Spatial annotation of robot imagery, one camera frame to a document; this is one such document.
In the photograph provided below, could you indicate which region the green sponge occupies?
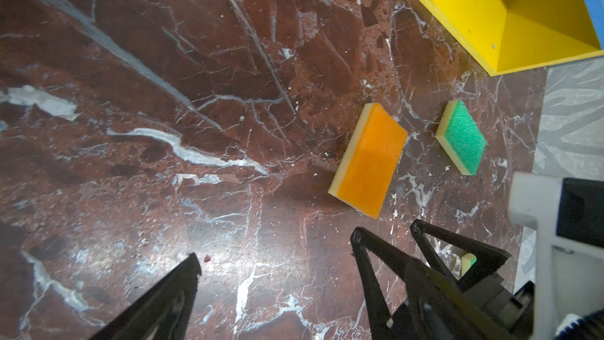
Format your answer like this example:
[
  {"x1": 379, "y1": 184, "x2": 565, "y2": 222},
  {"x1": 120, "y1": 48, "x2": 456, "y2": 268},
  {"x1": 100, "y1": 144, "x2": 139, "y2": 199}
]
[
  {"x1": 461, "y1": 253, "x2": 478, "y2": 276},
  {"x1": 435, "y1": 100, "x2": 487, "y2": 176}
]

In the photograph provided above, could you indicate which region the green sponge upper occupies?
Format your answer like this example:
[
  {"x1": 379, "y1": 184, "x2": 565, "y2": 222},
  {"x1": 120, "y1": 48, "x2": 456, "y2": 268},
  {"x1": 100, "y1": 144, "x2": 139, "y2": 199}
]
[{"x1": 435, "y1": 100, "x2": 487, "y2": 176}]

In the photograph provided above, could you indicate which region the yellow shelf with coloured boards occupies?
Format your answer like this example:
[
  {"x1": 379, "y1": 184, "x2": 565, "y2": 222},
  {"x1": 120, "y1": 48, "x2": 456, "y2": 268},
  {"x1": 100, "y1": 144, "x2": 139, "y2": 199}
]
[{"x1": 419, "y1": 0, "x2": 603, "y2": 77}]

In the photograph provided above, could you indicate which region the green sponge lower right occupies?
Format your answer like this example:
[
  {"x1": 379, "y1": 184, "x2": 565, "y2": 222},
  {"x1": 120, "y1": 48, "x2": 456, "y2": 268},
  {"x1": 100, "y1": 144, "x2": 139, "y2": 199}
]
[{"x1": 461, "y1": 253, "x2": 478, "y2": 276}]

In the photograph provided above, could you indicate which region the yellow sponge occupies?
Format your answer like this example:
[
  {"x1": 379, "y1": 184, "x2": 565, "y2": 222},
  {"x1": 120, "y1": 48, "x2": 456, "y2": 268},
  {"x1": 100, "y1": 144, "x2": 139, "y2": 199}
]
[{"x1": 328, "y1": 102, "x2": 408, "y2": 219}]

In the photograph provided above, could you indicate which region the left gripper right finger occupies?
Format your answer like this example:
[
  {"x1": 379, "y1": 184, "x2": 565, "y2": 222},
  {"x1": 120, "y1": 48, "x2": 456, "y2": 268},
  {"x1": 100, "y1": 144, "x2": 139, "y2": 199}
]
[{"x1": 405, "y1": 259, "x2": 513, "y2": 339}]

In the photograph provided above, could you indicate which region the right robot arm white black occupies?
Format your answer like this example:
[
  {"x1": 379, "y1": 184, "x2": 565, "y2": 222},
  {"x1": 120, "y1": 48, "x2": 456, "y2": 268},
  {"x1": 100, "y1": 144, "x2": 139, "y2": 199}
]
[{"x1": 351, "y1": 173, "x2": 603, "y2": 339}]

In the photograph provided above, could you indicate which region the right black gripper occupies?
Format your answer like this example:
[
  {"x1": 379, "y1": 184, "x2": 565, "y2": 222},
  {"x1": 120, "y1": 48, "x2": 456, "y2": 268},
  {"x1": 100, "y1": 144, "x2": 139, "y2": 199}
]
[{"x1": 350, "y1": 220, "x2": 535, "y2": 339}]

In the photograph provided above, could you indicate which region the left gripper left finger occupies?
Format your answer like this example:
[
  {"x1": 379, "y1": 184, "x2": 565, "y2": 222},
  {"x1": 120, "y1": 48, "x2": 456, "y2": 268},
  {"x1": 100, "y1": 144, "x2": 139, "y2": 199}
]
[{"x1": 91, "y1": 253, "x2": 202, "y2": 339}]

